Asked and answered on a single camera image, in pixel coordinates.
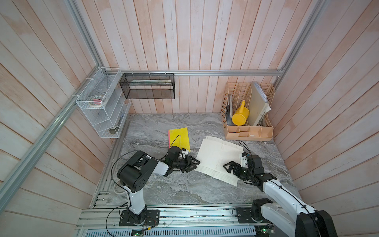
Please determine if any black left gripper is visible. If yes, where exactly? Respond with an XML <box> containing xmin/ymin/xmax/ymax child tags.
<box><xmin>172</xmin><ymin>154</ymin><xmax>200</xmax><ymax>173</ymax></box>

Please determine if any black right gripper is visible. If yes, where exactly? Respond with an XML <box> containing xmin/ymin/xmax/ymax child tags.
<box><xmin>223</xmin><ymin>160</ymin><xmax>254</xmax><ymax>180</ymax></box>

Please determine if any yellow cover notebook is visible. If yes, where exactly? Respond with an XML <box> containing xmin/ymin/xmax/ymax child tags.
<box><xmin>168</xmin><ymin>127</ymin><xmax>190</xmax><ymax>152</ymax></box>

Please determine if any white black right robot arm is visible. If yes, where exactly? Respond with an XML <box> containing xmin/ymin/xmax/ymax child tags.
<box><xmin>223</xmin><ymin>155</ymin><xmax>337</xmax><ymax>237</ymax></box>

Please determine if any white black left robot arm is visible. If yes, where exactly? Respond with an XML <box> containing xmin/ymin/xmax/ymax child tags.
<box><xmin>116</xmin><ymin>146</ymin><xmax>201</xmax><ymax>223</ymax></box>

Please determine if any open white lined notebook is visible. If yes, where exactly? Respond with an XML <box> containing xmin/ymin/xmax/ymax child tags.
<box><xmin>195</xmin><ymin>136</ymin><xmax>244</xmax><ymax>186</ymax></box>

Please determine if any yellow plastic watering can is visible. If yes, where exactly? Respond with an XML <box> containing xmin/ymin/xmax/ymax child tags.
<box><xmin>232</xmin><ymin>100</ymin><xmax>250</xmax><ymax>126</ymax></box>

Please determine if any grey book in organizer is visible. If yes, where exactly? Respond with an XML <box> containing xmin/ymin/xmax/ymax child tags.
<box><xmin>226</xmin><ymin>94</ymin><xmax>234</xmax><ymax>125</ymax></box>

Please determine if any beige plastic desk organizer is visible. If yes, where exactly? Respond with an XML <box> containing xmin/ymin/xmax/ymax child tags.
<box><xmin>221</xmin><ymin>83</ymin><xmax>275</xmax><ymax>141</ymax></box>

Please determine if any beige folder in organizer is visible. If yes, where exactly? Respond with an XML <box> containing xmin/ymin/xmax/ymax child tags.
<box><xmin>247</xmin><ymin>82</ymin><xmax>271</xmax><ymax>126</ymax></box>

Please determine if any tape roll on shelf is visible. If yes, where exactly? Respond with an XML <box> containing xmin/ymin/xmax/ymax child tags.
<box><xmin>88</xmin><ymin>94</ymin><xmax>108</xmax><ymax>108</ymax></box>

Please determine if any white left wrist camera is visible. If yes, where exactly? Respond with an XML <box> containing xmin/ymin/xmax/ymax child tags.
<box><xmin>181</xmin><ymin>148</ymin><xmax>189</xmax><ymax>159</ymax></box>

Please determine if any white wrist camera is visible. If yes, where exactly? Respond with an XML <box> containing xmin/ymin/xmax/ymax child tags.
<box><xmin>181</xmin><ymin>148</ymin><xmax>189</xmax><ymax>159</ymax></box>
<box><xmin>240</xmin><ymin>152</ymin><xmax>250</xmax><ymax>168</ymax></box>

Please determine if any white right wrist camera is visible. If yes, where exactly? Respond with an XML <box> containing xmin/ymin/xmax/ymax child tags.
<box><xmin>240</xmin><ymin>152</ymin><xmax>250</xmax><ymax>168</ymax></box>

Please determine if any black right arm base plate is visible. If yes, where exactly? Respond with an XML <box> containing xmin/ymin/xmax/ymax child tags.
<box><xmin>235</xmin><ymin>207</ymin><xmax>265</xmax><ymax>224</ymax></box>

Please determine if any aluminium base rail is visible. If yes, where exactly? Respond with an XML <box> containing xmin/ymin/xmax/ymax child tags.
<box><xmin>70</xmin><ymin>202</ymin><xmax>322</xmax><ymax>237</ymax></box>

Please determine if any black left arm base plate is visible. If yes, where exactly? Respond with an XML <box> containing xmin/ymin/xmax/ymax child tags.
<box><xmin>119</xmin><ymin>209</ymin><xmax>160</xmax><ymax>226</ymax></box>

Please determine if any black mesh wall basket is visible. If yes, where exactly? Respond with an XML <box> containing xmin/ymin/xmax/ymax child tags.
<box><xmin>119</xmin><ymin>72</ymin><xmax>176</xmax><ymax>100</ymax></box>

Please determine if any horizontal aluminium wall rail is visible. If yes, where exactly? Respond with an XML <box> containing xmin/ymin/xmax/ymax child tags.
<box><xmin>120</xmin><ymin>69</ymin><xmax>284</xmax><ymax>77</ymax></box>

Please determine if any white wire mesh shelf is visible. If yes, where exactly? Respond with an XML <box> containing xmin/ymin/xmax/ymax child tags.
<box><xmin>76</xmin><ymin>67</ymin><xmax>130</xmax><ymax>139</ymax></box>

